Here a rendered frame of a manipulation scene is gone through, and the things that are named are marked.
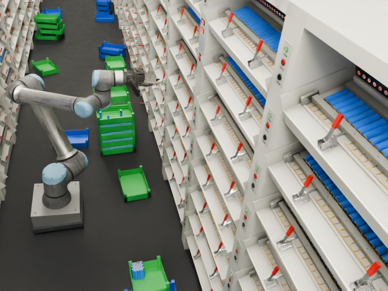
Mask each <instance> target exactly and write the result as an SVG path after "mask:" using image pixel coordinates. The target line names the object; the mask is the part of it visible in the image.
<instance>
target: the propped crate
mask: <svg viewBox="0 0 388 291"><path fill-rule="evenodd" d="M131 266H132V261H129V273H130V279H131V283H132V289H133V291H170V283H169V282H168V280H167V277H166V274H165V271H164V269H163V266H162V262H161V257H160V256H157V260H150V261H147V262H143V267H144V275H145V277H144V278H143V279H138V280H135V279H133V277H132V268H131Z"/></svg>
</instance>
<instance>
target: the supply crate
mask: <svg viewBox="0 0 388 291"><path fill-rule="evenodd" d="M120 110H122V117H120ZM101 112H102V119H100V116H99V110H97V111H96V117H97V121H98V126H99V125H110V124H120V123H126V122H134V121H135V114H134V113H133V111H132V108H131V105H130V102H128V105H117V106H109V107H108V108H106V109H101ZM107 115H109V116H110V119H107Z"/></svg>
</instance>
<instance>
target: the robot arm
mask: <svg viewBox="0 0 388 291"><path fill-rule="evenodd" d="M158 80H160V79H159V78H156V77H155V76H154V72H153V71H150V72H149V74H146V75H145V72H144V69H143V68H133V69H132V70H127V69H124V72H123V71H122V70H94V71H93V72H92V86H93V87H94V89H95V92H94V93H93V94H92V95H90V96H88V97H86V98H81V97H74V96H67V95H61V94H55V93H51V92H44V90H43V89H44V81H43V80H42V79H41V78H40V77H39V76H38V75H36V74H29V75H26V76H25V77H22V78H20V79H18V80H16V81H14V82H12V83H11V84H10V85H9V86H8V97H9V99H10V100H11V101H12V102H14V103H17V104H20V105H23V104H25V103H30V105H31V107H32V109H33V110H34V112H35V114H36V116H37V118H38V120H39V122H40V123H41V125H42V127H43V129H44V131H45V133H46V135H47V137H48V138H49V140H50V142H51V144H52V145H53V147H54V149H55V151H56V153H57V155H58V156H57V161H58V163H51V164H49V165H47V166H46V167H45V168H44V169H43V172H42V179H43V187H44V193H43V196H42V203H43V205H44V206H45V207H47V208H49V209H53V210H57V209H60V208H64V207H66V206H67V205H68V204H69V203H70V201H71V194H70V192H69V190H68V184H69V183H70V182H71V181H73V180H74V179H75V178H76V177H77V176H78V175H79V174H81V173H82V172H83V171H84V170H85V169H86V168H87V167H88V159H87V157H86V155H85V154H84V153H83V152H81V151H78V150H77V149H75V148H73V147H72V145H71V143H70V141H69V139H68V137H67V135H66V133H65V132H64V130H63V128H62V126H61V124H60V122H59V120H58V118H57V116H56V115H55V112H54V110H53V108H54V109H60V110H65V111H71V112H74V113H76V114H77V115H78V116H79V117H81V118H87V117H89V116H91V115H92V114H93V113H94V112H96V111H97V110H99V109H106V108H108V107H109V106H110V105H111V87H122V86H123V85H126V82H128V84H129V85H130V87H131V89H132V90H133V92H134V94H135V95H136V96H137V97H138V96H140V90H139V89H138V88H137V87H136V86H143V87H149V86H153V85H157V84H159V83H161V81H158ZM144 81H145V82H144Z"/></svg>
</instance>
